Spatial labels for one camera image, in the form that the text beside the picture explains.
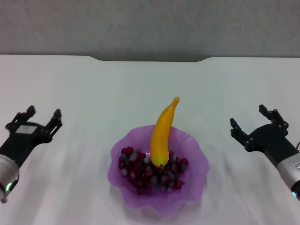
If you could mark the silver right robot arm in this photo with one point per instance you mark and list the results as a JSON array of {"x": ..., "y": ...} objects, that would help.
[{"x": 290, "y": 173}]

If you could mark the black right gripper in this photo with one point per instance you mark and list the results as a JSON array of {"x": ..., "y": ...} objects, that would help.
[{"x": 269, "y": 140}]

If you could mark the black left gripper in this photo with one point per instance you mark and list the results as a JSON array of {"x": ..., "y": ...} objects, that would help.
[{"x": 23, "y": 143}]

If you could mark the yellow banana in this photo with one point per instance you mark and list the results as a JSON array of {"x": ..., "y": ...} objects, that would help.
[{"x": 161, "y": 136}]

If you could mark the purple wavy plastic bowl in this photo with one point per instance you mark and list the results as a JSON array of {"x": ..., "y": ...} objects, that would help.
[{"x": 140, "y": 204}]

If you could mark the dark red grape bunch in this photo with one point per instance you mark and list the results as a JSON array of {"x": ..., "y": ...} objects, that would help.
[{"x": 140, "y": 173}]

